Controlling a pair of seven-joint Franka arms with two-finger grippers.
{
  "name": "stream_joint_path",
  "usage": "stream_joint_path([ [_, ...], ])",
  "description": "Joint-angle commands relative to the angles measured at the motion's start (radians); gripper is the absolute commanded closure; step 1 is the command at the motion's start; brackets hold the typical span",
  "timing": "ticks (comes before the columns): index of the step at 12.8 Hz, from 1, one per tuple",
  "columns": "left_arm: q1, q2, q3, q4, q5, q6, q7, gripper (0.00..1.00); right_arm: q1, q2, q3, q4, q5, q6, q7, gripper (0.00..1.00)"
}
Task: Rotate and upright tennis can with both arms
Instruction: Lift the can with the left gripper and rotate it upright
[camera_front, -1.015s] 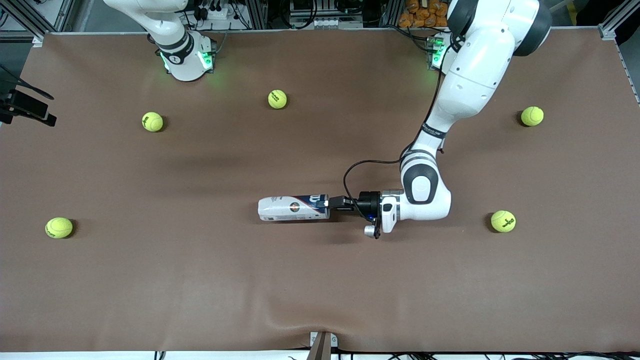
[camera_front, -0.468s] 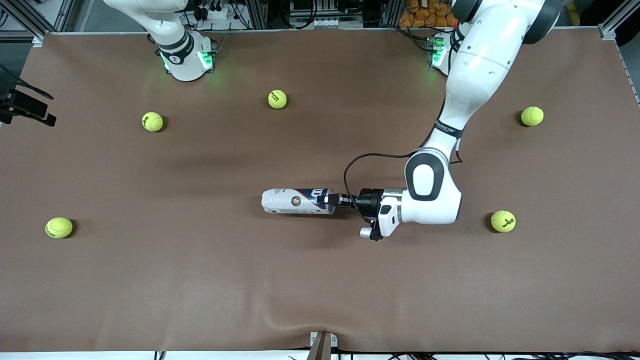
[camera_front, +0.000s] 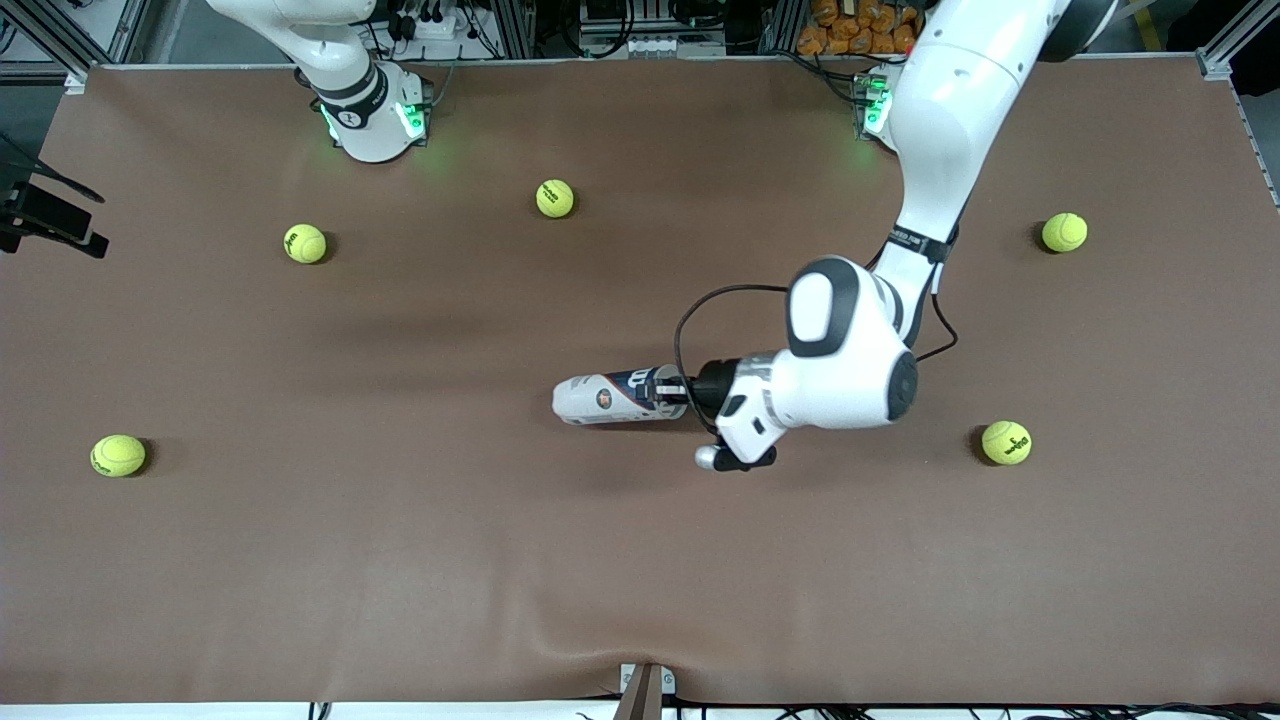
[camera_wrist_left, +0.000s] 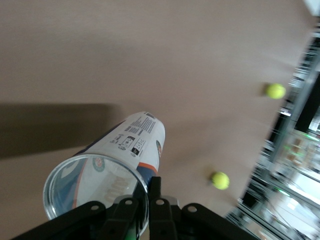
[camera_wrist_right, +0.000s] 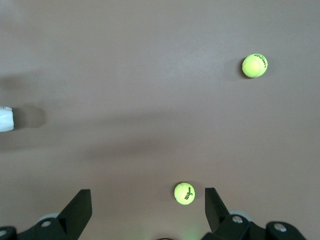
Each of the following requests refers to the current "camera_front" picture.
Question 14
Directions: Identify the grey equipment box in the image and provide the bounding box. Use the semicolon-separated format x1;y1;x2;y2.
578;0;728;60

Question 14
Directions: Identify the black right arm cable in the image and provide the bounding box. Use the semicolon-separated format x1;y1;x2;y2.
0;128;107;205

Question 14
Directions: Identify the white blue tennis ball can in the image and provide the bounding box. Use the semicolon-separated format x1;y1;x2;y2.
552;365;693;427

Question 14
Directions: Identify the white power strip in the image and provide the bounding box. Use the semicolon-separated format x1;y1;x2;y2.
393;8;473;43

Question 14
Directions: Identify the orange snack bags pile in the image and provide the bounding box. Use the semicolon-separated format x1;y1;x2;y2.
796;0;926;58

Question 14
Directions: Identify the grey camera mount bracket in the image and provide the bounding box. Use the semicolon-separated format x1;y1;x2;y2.
619;662;677;720

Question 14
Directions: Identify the brown table mat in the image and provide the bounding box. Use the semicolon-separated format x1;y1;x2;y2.
0;55;1280;707

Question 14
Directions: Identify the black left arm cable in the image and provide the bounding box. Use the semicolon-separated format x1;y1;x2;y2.
674;283;960;437

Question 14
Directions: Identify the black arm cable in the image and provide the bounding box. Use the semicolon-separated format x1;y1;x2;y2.
674;283;960;437
0;128;107;205

